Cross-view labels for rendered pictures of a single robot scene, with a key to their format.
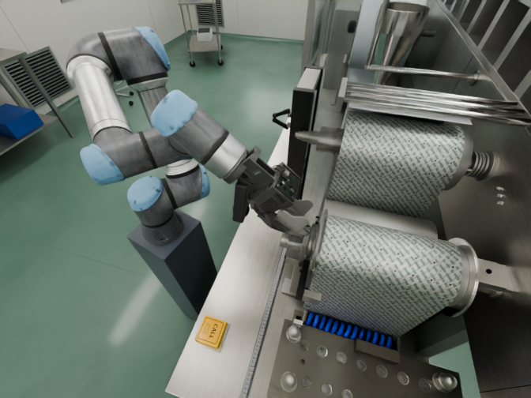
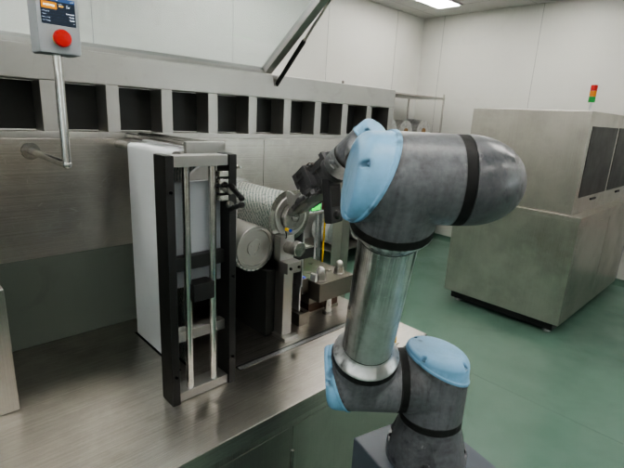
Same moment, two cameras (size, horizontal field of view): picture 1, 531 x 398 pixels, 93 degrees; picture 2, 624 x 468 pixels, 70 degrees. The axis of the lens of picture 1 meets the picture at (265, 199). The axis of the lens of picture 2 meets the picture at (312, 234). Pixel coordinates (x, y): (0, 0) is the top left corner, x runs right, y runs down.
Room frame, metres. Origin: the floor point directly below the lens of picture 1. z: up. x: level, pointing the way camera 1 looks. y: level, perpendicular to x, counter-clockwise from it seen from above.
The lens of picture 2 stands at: (1.32, 0.54, 1.53)
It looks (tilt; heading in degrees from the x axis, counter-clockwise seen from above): 15 degrees down; 209
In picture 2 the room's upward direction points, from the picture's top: 3 degrees clockwise
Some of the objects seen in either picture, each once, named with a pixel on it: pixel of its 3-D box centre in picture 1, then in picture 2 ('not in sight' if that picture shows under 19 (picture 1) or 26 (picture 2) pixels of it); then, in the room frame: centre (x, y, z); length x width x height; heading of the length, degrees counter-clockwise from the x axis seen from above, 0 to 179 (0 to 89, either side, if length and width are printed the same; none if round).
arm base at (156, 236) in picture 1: (160, 220); (427, 432); (0.57, 0.40, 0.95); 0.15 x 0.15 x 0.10
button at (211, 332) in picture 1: (211, 331); not in sight; (0.20, 0.16, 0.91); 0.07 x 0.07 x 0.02; 73
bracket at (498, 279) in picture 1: (490, 274); not in sight; (0.20, -0.40, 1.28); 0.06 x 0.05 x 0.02; 73
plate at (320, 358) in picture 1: (361, 384); (295, 270); (0.06, -0.22, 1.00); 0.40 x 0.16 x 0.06; 73
